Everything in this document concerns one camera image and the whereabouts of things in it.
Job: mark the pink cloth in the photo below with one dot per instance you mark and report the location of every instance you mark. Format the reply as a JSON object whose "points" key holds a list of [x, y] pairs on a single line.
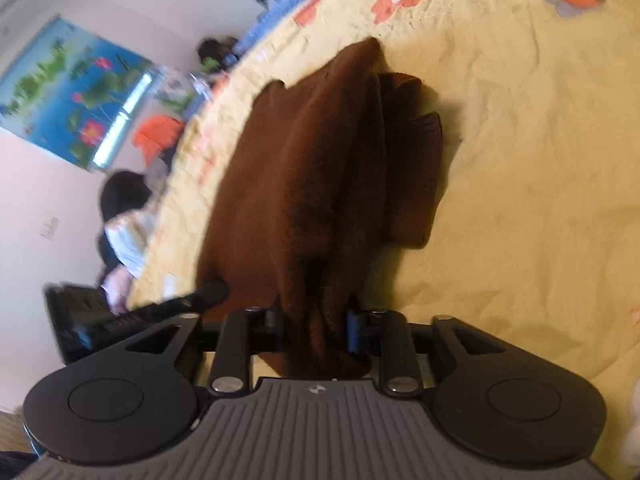
{"points": [[116, 287]]}

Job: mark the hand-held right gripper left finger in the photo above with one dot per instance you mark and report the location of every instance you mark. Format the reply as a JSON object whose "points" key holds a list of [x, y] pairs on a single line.
{"points": [[272, 327]]}

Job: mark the orange cloth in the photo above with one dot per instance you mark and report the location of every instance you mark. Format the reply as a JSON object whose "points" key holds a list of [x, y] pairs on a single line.
{"points": [[157, 137]]}

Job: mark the blue bed sheet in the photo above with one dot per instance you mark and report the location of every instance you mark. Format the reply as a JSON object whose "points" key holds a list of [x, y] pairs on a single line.
{"points": [[280, 15]]}

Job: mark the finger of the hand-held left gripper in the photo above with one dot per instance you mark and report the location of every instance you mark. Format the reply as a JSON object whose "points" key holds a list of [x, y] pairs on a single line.
{"points": [[190, 300]]}

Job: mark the dark cloth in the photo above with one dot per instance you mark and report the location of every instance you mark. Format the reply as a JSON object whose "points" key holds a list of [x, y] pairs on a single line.
{"points": [[122, 192]]}

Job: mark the lotus flower wall poster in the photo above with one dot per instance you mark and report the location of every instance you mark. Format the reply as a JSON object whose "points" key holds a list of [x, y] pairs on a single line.
{"points": [[75, 95]]}

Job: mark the white cloth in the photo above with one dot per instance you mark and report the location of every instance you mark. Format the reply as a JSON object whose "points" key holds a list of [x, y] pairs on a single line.
{"points": [[127, 240]]}

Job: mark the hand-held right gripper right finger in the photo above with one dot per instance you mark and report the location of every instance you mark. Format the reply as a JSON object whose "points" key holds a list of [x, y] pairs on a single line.
{"points": [[354, 332]]}

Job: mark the brown cloth garment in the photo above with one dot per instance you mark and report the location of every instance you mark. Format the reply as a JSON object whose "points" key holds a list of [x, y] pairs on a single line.
{"points": [[320, 170]]}

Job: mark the black and green bag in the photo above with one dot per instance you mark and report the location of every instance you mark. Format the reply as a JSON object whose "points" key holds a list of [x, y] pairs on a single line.
{"points": [[215, 55]]}

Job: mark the yellow printed blanket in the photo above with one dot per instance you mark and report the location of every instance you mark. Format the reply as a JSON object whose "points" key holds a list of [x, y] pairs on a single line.
{"points": [[525, 160]]}

